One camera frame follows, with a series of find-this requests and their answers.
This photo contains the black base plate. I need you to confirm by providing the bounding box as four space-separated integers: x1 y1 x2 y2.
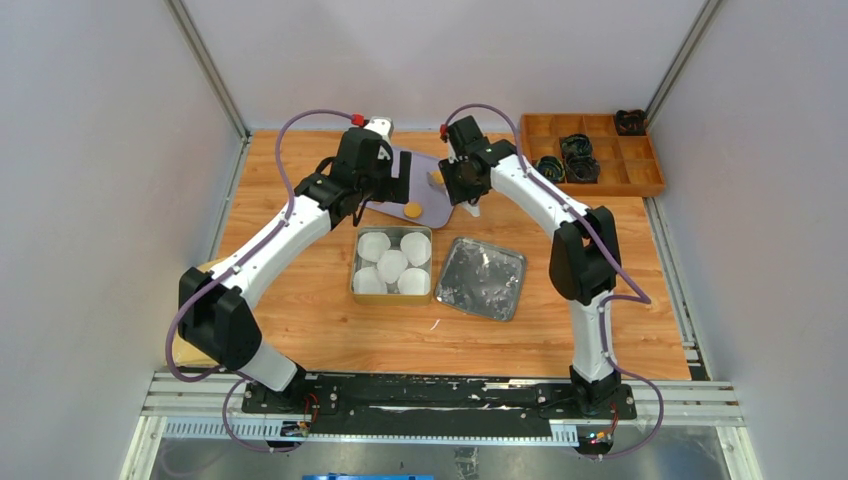
241 372 637 439

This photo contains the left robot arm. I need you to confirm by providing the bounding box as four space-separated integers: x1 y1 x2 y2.
169 117 412 413

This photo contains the white paper cup bottom-left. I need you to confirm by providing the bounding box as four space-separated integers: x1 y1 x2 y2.
352 266 388 295

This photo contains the white paper cup top-right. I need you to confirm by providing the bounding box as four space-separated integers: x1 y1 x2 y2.
400 231 432 267

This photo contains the gold cookie tin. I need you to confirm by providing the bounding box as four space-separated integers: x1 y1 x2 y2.
350 226 433 306

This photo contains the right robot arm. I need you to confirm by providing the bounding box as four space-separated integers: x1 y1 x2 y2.
439 116 621 418

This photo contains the rolled dark tie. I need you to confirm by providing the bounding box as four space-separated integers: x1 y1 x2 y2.
564 155 601 184

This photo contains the rolled dark tie corner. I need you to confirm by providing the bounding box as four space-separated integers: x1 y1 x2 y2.
613 109 648 136

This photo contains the lavender plastic tray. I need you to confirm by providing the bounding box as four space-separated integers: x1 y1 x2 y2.
367 151 454 229

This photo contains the rolled green blue tie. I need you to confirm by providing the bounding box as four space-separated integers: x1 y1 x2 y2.
559 133 593 159

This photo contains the white paper cup bottom-right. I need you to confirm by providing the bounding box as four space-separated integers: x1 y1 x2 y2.
397 268 431 296

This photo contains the white paper cup top-left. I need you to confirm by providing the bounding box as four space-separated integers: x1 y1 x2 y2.
357 231 392 263

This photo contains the white paper cup centre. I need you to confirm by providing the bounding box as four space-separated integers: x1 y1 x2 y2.
376 249 409 284

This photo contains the wooden compartment tray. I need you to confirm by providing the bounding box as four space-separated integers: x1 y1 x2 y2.
520 113 666 197

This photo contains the aluminium frame rail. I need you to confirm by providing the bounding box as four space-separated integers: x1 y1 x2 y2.
164 0 251 144

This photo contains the silver tin lid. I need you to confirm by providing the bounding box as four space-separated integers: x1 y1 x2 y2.
434 237 527 322

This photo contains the metal tongs grey handle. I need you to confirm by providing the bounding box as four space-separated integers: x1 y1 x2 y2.
431 184 481 218

